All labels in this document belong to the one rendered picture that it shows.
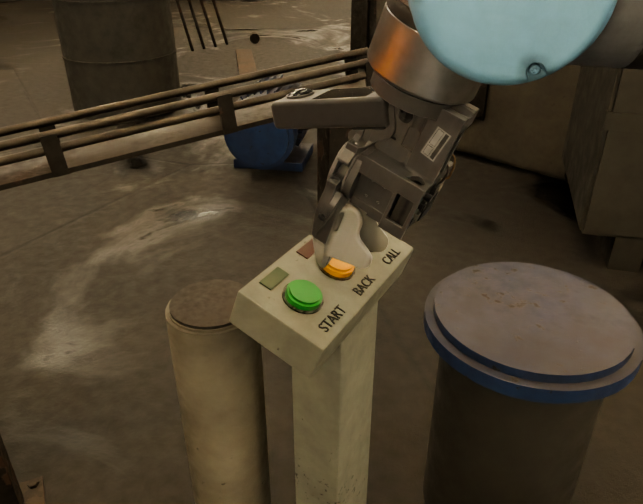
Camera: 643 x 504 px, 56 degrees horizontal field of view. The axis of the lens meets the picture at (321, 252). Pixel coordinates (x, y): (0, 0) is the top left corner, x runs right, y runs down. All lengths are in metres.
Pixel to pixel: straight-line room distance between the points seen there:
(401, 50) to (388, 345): 1.17
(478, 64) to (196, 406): 0.63
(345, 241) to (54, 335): 1.25
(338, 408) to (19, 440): 0.86
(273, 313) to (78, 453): 0.83
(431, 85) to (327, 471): 0.55
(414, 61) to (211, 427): 0.57
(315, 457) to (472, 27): 0.64
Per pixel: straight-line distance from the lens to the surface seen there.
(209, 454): 0.89
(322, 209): 0.52
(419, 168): 0.49
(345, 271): 0.68
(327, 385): 0.73
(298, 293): 0.63
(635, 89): 1.83
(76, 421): 1.44
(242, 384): 0.81
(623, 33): 0.33
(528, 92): 2.55
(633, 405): 1.54
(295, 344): 0.62
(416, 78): 0.45
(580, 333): 0.95
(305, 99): 0.53
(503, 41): 0.30
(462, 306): 0.95
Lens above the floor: 0.96
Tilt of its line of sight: 30 degrees down
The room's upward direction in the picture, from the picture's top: straight up
